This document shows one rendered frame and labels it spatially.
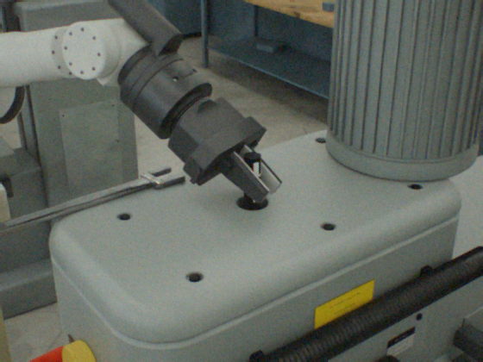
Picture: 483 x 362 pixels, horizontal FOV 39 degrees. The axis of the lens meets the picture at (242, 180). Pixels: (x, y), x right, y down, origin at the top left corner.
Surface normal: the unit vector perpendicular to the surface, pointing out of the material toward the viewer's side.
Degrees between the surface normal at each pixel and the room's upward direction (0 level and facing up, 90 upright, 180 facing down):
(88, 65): 81
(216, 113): 31
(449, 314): 90
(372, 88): 90
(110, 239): 0
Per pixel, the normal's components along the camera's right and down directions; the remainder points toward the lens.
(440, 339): 0.59, 0.37
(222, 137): 0.42, -0.63
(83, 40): -0.48, 0.26
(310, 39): -0.80, 0.27
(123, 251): 0.00, -0.89
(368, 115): -0.64, 0.36
